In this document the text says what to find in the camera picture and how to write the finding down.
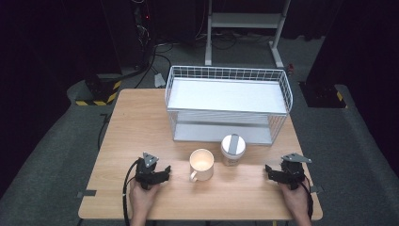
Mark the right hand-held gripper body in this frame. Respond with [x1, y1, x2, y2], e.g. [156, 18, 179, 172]
[279, 153, 313, 191]

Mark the person's right hand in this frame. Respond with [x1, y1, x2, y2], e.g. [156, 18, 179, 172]
[278, 178, 311, 218]

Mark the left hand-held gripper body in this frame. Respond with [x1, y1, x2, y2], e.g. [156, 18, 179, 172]
[135, 152, 162, 191]

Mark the person's left hand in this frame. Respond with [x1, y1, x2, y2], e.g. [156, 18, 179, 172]
[128, 179, 161, 218]

